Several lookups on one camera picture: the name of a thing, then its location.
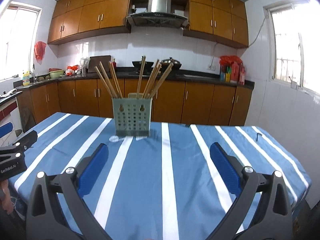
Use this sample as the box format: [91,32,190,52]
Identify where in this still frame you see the orange lower kitchen cabinets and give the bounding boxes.
[17,79,254,131]

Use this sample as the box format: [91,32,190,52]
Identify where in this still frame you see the orange kitchen cabinets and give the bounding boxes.
[17,79,254,131]
[48,0,249,48]

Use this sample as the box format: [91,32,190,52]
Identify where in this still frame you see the orange upper kitchen cabinets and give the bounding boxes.
[48,0,249,48]

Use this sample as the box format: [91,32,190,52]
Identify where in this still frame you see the person's left hand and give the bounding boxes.
[1,180,14,215]

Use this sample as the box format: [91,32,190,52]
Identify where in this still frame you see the yellow detergent bottle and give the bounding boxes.
[22,71,30,86]

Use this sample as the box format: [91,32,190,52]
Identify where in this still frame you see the green basin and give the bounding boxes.
[49,69,64,79]

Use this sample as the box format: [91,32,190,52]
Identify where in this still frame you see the red white plastic bag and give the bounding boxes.
[65,65,79,76]

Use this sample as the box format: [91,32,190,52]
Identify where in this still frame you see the blue white striped tablecloth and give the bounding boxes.
[9,113,311,239]

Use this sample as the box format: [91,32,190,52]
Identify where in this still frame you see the green perforated utensil holder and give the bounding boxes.
[112,93,152,137]

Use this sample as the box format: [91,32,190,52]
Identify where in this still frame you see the brown cutting board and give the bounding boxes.
[88,55,111,73]

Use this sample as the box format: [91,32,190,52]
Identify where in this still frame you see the left window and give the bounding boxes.
[1,2,41,81]

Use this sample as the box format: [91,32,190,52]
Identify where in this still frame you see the window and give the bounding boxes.
[266,0,319,95]
[1,2,41,81]

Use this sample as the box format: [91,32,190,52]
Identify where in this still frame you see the red bottle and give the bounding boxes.
[112,58,117,69]

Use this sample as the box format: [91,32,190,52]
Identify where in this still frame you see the black countertop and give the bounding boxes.
[13,67,239,91]

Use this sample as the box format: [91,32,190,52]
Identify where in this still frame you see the red plastic bag on counter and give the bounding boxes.
[219,55,246,85]

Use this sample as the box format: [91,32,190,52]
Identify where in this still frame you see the black wok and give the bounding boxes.
[132,60,155,70]

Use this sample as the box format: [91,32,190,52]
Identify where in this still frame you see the wok with steel lid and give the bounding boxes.
[159,57,182,71]

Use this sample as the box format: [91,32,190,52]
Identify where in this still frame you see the right window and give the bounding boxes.
[266,0,319,95]

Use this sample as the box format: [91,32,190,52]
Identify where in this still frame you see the steel range hood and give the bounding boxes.
[126,0,189,29]

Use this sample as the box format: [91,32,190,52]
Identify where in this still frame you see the red bag hanging on wall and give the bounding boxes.
[34,41,47,61]

